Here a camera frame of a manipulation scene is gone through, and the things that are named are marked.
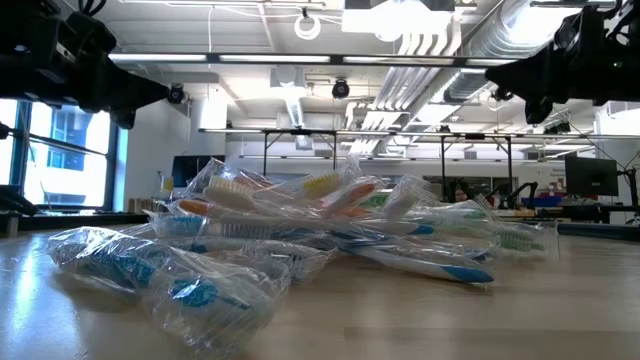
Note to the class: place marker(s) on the person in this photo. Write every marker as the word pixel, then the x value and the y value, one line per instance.
pixel 460 192

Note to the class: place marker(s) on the green toothbrush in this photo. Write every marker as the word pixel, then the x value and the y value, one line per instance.
pixel 376 200
pixel 470 215
pixel 515 240

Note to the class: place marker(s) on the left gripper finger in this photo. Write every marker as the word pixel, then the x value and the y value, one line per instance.
pixel 124 117
pixel 135 90

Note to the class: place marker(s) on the black computer monitor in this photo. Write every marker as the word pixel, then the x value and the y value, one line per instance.
pixel 591 176

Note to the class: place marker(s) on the yellow container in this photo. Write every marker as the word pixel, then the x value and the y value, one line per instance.
pixel 167 184

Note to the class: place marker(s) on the black round ceiling camera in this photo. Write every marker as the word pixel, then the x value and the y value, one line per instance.
pixel 502 93
pixel 176 93
pixel 340 89

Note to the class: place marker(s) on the blue toothbrush in clear wrapper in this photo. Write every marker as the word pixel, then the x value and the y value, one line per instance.
pixel 125 267
pixel 482 256
pixel 300 260
pixel 425 267
pixel 245 230

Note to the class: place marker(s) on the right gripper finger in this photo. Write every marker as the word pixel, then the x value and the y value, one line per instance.
pixel 539 111
pixel 535 75

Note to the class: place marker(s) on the silver ventilation duct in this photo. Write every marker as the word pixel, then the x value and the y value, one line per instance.
pixel 495 35

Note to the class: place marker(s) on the black wall screen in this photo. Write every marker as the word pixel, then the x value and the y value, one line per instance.
pixel 190 170

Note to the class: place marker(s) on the white ceiling light fixture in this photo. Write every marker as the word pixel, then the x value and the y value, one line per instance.
pixel 400 20

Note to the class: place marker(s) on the black desk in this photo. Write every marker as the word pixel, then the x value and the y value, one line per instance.
pixel 595 212

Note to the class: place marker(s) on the blue crate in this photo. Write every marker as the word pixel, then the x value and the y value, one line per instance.
pixel 542 201

